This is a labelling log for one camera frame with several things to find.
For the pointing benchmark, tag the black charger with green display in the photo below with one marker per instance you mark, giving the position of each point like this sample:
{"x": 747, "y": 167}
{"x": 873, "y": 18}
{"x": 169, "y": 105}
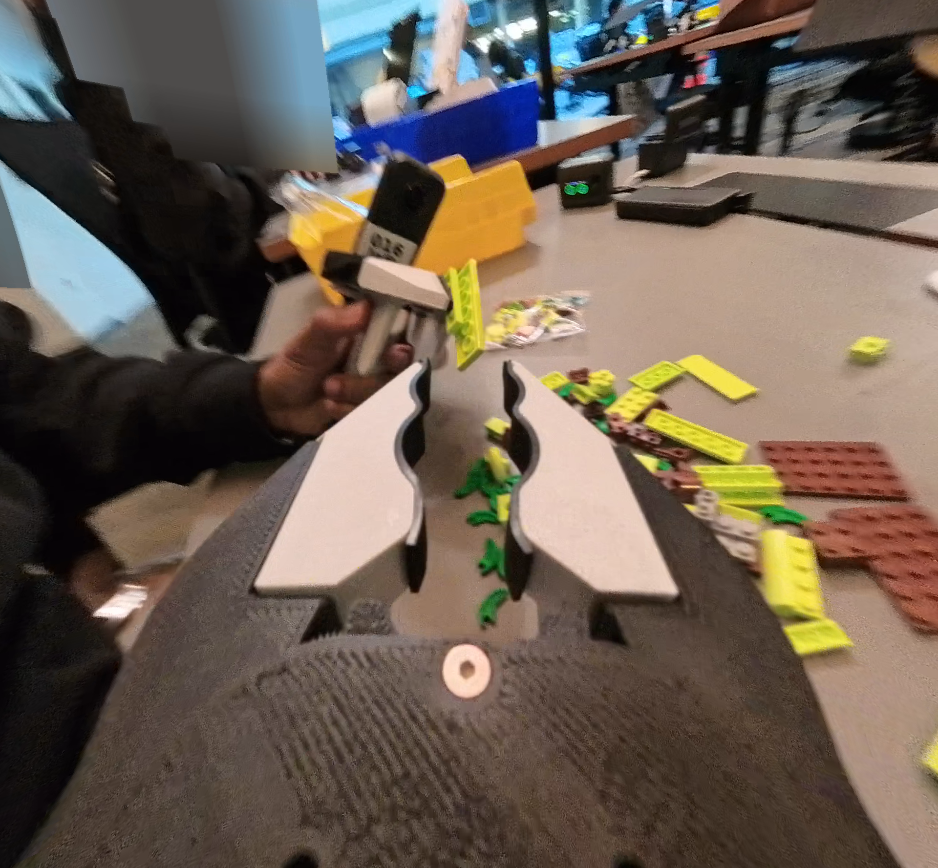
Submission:
{"x": 586, "y": 183}

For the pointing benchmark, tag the pile of toy bricks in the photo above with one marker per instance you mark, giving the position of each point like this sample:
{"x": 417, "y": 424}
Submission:
{"x": 696, "y": 436}

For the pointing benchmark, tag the blue storage bin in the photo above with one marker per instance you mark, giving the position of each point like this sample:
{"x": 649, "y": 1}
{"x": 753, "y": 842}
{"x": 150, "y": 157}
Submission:
{"x": 469, "y": 124}

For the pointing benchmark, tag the lime flat tile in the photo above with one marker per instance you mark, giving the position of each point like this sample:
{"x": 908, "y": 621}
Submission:
{"x": 718, "y": 377}

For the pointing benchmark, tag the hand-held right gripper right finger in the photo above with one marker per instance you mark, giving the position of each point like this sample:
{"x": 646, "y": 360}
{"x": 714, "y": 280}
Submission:
{"x": 593, "y": 516}

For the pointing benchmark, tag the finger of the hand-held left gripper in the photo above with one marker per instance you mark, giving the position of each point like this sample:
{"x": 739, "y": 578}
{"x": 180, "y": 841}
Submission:
{"x": 403, "y": 285}

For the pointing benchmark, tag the black pillar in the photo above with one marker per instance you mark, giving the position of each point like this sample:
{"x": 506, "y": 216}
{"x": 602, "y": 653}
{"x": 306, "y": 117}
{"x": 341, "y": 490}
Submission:
{"x": 541, "y": 25}

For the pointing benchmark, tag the white paper roll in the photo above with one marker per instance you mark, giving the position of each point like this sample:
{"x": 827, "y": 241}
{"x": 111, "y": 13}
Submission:
{"x": 382, "y": 102}

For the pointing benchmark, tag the person's left forearm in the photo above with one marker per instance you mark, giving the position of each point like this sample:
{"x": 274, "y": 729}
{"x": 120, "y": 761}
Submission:
{"x": 146, "y": 406}

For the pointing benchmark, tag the black adapter box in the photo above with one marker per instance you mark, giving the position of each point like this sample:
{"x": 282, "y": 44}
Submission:
{"x": 674, "y": 135}

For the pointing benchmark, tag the yellow storage bins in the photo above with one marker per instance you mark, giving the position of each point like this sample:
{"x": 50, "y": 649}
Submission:
{"x": 483, "y": 216}

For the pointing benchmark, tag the small lime brick with hole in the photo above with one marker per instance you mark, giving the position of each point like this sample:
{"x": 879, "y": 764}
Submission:
{"x": 870, "y": 349}

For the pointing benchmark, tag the person's left hand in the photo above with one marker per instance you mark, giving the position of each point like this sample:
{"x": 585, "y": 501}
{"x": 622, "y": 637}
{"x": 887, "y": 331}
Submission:
{"x": 308, "y": 377}

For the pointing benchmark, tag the grey desk with wood edge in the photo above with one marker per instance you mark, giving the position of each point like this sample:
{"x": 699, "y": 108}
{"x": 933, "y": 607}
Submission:
{"x": 579, "y": 132}

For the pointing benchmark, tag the white printed banner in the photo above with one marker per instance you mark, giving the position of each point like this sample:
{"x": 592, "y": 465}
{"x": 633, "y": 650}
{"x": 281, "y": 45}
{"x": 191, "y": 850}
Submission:
{"x": 454, "y": 18}

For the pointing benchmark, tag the small sealed bag of pieces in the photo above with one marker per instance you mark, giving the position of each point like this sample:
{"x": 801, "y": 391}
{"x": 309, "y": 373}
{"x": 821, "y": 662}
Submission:
{"x": 539, "y": 322}

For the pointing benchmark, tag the large brown studded plate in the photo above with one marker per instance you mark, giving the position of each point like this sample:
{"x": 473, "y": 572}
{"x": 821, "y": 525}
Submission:
{"x": 835, "y": 471}
{"x": 894, "y": 560}

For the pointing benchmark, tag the lime long studded plate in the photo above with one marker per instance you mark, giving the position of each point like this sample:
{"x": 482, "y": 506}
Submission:
{"x": 465, "y": 311}

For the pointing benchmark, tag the long wooden desk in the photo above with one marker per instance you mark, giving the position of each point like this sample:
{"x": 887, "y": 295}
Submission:
{"x": 696, "y": 44}

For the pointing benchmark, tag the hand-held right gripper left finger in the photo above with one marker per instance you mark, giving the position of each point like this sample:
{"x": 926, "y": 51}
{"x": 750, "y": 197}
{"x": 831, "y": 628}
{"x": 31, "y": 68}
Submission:
{"x": 337, "y": 516}

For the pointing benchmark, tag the black tilted board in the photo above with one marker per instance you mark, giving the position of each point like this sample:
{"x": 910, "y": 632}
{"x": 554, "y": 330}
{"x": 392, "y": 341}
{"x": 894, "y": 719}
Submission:
{"x": 403, "y": 47}

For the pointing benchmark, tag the black ribbed power brick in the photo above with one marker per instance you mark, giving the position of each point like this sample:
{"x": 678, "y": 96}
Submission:
{"x": 681, "y": 205}

